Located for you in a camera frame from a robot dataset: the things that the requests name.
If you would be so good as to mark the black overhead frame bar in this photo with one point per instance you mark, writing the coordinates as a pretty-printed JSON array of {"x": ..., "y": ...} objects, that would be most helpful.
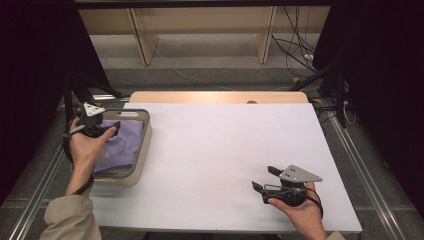
[{"x": 200, "y": 3}]

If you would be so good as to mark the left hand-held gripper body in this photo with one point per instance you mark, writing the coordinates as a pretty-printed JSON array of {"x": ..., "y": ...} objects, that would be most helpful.
[{"x": 91, "y": 121}]

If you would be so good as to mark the purple shorts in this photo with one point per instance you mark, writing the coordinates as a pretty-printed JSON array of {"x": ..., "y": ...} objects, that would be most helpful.
[{"x": 123, "y": 146}]

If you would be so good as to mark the aluminium floor rail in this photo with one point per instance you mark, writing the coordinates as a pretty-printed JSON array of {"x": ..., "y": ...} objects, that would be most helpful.
[
  {"x": 366, "y": 183},
  {"x": 36, "y": 196}
]

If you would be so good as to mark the dark curtain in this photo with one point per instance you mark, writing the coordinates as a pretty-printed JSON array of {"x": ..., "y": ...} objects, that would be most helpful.
[
  {"x": 33, "y": 83},
  {"x": 386, "y": 83}
]

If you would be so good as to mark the person's right hand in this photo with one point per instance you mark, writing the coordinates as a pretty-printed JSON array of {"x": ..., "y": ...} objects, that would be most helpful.
[{"x": 300, "y": 216}]

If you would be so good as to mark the light wooden shelf unit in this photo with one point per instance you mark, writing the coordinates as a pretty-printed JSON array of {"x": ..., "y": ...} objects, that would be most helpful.
[{"x": 143, "y": 43}]

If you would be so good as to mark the person's left hand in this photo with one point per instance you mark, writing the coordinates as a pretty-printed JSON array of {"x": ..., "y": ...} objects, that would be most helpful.
[{"x": 86, "y": 148}]

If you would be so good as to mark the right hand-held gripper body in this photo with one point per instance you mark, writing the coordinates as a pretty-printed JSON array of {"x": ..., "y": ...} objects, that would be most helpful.
[{"x": 293, "y": 176}]

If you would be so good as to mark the beige storage bin grey rim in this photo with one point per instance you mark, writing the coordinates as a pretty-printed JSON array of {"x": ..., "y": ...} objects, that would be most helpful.
[{"x": 141, "y": 150}]

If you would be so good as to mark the white table cover board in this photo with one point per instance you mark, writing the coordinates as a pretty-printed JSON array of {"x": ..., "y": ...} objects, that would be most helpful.
[{"x": 216, "y": 150}]

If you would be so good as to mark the black tripod stand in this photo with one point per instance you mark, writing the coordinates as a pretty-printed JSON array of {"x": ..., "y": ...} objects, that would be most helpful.
[
  {"x": 68, "y": 100},
  {"x": 339, "y": 100}
]

